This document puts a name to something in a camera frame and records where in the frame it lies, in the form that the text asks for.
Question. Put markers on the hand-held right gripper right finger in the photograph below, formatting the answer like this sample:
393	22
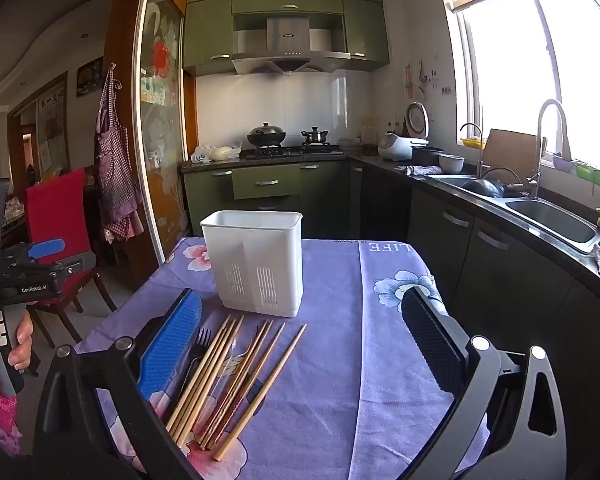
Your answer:
430	345

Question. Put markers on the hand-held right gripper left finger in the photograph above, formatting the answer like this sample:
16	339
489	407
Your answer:
170	350

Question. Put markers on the black plastic fork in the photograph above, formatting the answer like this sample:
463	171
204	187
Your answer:
201	342

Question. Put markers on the pile of wooden chopsticks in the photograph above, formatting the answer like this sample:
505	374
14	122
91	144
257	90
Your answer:
198	375

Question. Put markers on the white plastic utensil holder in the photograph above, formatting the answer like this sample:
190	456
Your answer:
250	245

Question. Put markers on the person's left hand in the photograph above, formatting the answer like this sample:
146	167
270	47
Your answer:
20	340

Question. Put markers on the wooden chair with red cover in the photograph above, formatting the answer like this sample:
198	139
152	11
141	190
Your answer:
55	210

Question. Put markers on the dark lower kitchen cabinet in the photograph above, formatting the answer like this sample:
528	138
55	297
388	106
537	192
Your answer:
480	270

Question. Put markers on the purple floral tablecloth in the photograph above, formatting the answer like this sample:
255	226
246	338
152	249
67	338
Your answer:
330	360

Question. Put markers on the purple checkered apron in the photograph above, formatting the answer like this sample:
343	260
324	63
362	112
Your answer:
112	170

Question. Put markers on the framed calligraphy panel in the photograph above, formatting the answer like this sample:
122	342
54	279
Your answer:
52	120

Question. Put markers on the dark pan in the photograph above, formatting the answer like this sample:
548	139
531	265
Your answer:
485	189

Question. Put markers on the patterned glass sliding door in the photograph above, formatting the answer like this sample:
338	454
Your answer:
160	125

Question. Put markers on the steel double sink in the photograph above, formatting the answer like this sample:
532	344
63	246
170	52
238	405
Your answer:
550	217

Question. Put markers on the crumpled dish cloth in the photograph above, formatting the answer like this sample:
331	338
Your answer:
415	170

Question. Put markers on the white bowl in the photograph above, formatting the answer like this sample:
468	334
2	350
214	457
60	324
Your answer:
451	164

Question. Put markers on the black inner pot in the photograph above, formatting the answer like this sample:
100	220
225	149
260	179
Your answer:
427	156

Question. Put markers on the green lower kitchen cabinet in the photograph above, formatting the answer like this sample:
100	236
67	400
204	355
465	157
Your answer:
265	182

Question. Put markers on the green kitchen cabinet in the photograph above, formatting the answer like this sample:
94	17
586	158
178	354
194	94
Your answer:
207	30
265	182

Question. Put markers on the white plastic bag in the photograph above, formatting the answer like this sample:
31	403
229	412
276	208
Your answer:
220	152

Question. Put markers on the white rice cooker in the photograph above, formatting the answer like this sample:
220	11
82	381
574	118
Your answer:
395	147

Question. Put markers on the small steel faucet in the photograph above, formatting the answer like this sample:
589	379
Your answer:
480	150

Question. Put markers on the yellow basket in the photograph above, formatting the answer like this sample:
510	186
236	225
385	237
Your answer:
472	143

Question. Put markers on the wooden cutting board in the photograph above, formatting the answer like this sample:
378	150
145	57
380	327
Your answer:
512	152

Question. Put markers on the dark sauce bottles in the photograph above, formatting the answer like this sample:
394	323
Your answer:
397	129

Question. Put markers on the clear oil bottles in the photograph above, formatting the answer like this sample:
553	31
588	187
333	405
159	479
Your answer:
369	130

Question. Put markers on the purple scoop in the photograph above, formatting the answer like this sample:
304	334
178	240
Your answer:
562	164

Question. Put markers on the black gas stove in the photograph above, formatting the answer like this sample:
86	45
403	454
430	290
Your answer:
290	151

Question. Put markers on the black wok with lid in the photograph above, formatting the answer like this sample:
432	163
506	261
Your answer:
266	135

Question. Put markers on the green hanging basket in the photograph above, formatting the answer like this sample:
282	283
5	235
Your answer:
592	174

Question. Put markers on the tall steel faucet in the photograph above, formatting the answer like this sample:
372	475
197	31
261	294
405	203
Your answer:
542	125

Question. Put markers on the green upper kitchen cabinet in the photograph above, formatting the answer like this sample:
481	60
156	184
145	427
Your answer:
207	30

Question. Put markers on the kitchen window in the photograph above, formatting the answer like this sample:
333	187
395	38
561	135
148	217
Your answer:
555	60

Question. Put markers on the steel range hood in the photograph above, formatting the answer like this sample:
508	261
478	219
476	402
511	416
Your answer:
287	35

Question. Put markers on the wall poster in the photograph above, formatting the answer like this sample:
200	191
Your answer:
90	77

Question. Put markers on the wall hooks with utensils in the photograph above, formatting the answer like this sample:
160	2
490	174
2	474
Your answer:
420	77

